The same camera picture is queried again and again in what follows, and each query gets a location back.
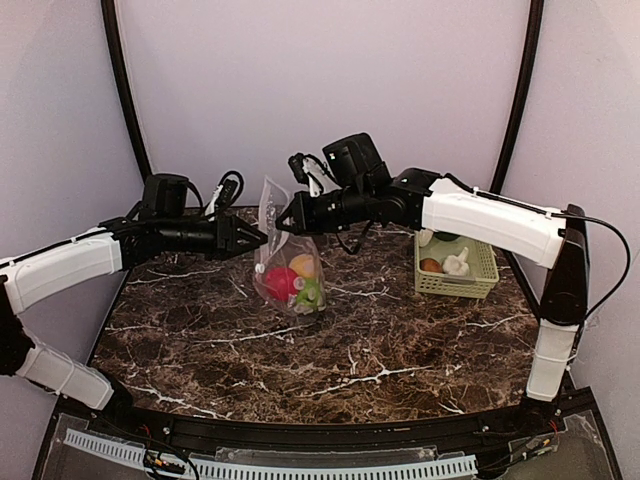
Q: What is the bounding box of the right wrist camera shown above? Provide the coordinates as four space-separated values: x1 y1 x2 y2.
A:
288 153 338 197

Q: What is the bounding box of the green plastic basket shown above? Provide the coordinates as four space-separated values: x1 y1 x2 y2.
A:
414 232 499 299

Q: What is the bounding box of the orange peach toy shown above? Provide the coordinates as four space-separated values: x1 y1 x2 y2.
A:
289 254 317 279

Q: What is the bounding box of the right black corner post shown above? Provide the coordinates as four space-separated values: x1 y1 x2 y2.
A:
490 0 545 194

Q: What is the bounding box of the red pepper toy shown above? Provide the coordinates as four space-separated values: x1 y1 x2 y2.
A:
265 267 298 302

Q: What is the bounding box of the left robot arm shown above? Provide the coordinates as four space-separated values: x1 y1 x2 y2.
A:
1 171 268 411

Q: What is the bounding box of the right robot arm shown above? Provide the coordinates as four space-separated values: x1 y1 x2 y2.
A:
275 132 596 402

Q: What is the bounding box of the clear zip top bag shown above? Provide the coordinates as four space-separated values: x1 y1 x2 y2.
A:
253 177 326 316

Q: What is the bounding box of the brown potato toy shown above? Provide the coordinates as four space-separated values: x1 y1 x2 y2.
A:
420 258 443 273

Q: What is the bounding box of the white garlic toy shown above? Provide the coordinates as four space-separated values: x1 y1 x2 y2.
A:
442 247 470 277

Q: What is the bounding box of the dark green pepper toy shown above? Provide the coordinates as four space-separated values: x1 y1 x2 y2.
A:
434 232 459 242

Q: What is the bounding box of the black front table rail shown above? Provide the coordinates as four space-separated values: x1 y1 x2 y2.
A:
72 394 565 455

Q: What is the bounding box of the green apple toy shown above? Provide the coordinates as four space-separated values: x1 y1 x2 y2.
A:
293 277 324 315

